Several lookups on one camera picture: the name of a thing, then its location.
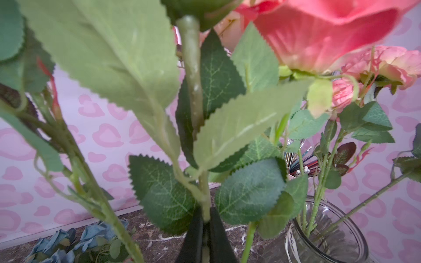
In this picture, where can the blue artificial rose bunch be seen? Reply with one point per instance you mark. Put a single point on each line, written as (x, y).
(97, 244)

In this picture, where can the clear glass vase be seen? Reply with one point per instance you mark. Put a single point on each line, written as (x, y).
(327, 243)

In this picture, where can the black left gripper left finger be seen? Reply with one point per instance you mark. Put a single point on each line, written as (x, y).
(191, 251)

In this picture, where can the pink rosebud stem pair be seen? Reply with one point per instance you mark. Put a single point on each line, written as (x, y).
(207, 80)

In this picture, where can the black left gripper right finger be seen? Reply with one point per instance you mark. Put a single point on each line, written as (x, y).
(219, 244)

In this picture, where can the pink peony spray stem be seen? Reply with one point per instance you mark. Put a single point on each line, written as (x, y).
(356, 120)

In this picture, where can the large pink rose stem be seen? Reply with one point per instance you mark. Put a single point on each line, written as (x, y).
(249, 241)

